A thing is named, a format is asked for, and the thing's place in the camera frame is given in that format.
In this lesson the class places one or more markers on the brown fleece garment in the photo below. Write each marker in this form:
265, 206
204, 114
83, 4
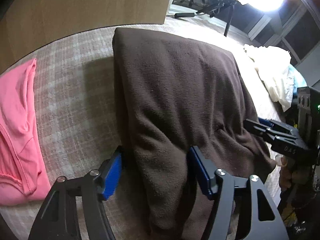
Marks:
172, 93

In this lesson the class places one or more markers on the cream white garment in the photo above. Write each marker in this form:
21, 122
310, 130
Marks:
272, 65

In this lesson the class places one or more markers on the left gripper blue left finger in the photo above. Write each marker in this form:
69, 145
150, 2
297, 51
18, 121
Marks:
57, 217

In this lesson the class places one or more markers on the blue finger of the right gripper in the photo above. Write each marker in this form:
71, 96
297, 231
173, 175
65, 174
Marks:
268, 122
259, 130

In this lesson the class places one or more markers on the black inline cable switch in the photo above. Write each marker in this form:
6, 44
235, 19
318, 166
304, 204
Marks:
184, 15

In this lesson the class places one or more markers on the light wood board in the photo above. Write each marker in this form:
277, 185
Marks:
27, 25

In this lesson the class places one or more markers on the person right hand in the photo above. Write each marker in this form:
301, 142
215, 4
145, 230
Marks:
290, 174

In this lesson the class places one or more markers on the folded pink shirt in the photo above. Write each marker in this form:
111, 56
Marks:
23, 173

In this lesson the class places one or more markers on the blue garment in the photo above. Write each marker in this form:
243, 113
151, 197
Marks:
298, 79

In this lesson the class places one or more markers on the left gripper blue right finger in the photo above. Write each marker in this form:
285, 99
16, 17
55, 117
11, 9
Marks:
259, 217

